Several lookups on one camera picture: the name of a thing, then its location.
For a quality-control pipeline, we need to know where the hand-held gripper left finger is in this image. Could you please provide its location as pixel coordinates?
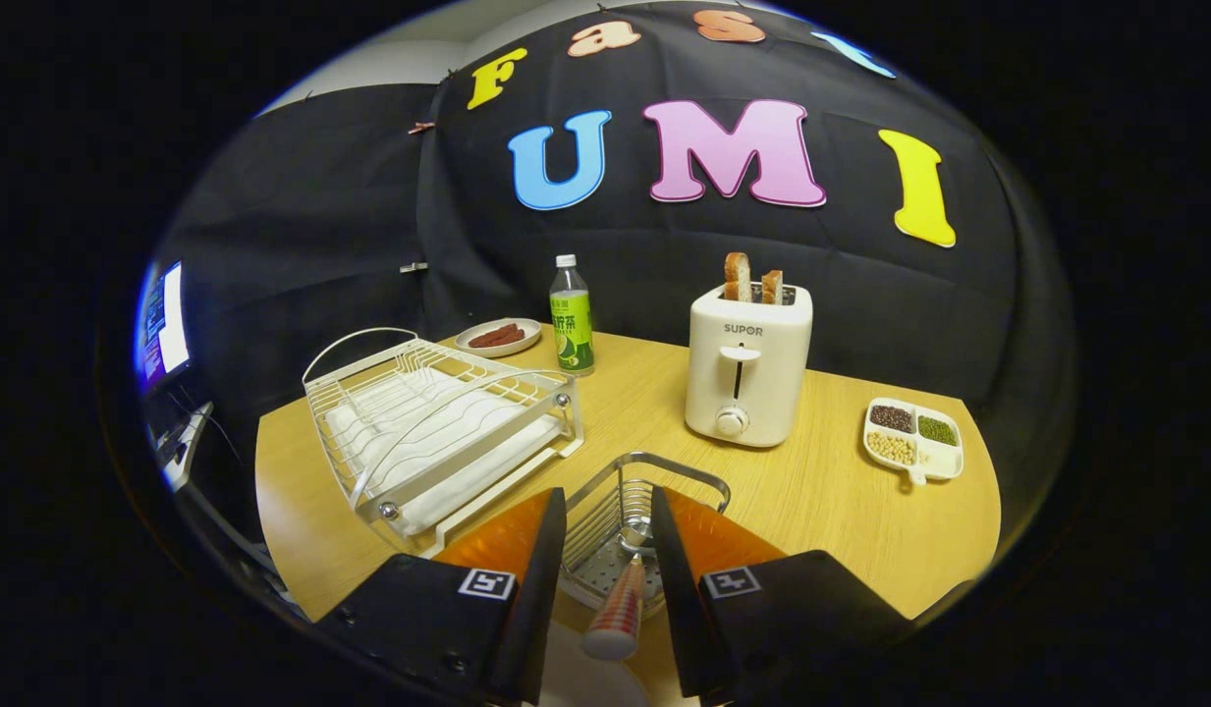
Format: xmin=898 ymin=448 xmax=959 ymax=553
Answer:
xmin=315 ymin=487 xmax=568 ymax=706

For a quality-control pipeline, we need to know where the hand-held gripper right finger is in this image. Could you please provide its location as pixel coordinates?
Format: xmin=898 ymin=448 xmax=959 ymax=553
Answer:
xmin=650 ymin=486 xmax=920 ymax=706

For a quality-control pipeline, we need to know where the metal wire basket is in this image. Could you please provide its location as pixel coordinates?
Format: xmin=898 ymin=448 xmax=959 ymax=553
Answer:
xmin=556 ymin=452 xmax=732 ymax=620

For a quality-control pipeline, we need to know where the spoon with red checked handle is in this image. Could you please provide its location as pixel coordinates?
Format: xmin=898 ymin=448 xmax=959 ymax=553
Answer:
xmin=582 ymin=516 xmax=655 ymax=661

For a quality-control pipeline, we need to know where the white wire dish rack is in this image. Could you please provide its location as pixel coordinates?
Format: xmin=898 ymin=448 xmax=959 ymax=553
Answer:
xmin=303 ymin=327 xmax=584 ymax=556

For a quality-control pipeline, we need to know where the small beige plate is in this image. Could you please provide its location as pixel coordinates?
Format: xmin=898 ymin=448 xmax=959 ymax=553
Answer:
xmin=455 ymin=317 xmax=543 ymax=358

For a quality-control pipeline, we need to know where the white divided bean dish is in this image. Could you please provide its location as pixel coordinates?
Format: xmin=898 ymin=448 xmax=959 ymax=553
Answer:
xmin=863 ymin=397 xmax=964 ymax=487

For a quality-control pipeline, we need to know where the white toaster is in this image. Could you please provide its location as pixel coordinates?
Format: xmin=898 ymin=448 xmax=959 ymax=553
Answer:
xmin=685 ymin=282 xmax=814 ymax=449

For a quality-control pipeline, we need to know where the green label drink bottle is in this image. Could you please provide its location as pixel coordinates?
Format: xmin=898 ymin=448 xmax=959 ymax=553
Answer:
xmin=549 ymin=254 xmax=596 ymax=377

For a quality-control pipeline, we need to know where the black backdrop cloth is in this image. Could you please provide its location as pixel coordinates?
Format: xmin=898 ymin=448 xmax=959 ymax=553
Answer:
xmin=163 ymin=0 xmax=1073 ymax=551

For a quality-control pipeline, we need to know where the lit computer monitor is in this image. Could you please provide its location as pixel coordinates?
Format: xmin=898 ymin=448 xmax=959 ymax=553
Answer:
xmin=134 ymin=260 xmax=192 ymax=389

